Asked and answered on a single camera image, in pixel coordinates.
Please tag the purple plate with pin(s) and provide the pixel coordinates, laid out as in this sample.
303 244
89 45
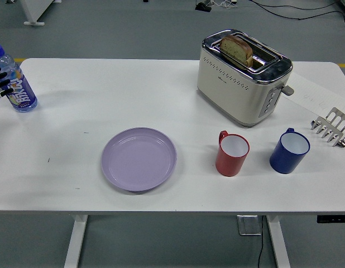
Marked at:
139 160

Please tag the blue-capped drink bottle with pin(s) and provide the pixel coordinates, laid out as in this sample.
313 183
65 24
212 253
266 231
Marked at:
20 89

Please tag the white furniture base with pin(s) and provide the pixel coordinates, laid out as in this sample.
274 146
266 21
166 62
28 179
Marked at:
33 12

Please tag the white table leg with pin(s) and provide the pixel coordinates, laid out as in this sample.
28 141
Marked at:
278 243
76 243

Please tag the black floor device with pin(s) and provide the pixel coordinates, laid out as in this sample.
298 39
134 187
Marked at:
203 7

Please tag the cream steel toaster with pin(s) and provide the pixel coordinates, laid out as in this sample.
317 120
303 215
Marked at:
231 92

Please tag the bread slice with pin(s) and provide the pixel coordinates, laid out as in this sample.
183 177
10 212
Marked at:
235 48

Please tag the red mug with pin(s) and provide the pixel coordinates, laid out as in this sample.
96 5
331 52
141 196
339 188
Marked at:
227 164

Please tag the grey control box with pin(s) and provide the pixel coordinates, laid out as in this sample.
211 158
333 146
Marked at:
248 225

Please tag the blue mug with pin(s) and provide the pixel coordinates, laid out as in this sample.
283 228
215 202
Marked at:
284 162

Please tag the white paper sheet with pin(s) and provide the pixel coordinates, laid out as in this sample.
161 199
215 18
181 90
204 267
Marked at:
315 89

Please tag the metal toast rack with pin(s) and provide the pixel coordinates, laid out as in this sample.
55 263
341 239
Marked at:
335 127

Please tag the black table control panel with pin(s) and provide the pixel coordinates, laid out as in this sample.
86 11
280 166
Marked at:
334 219

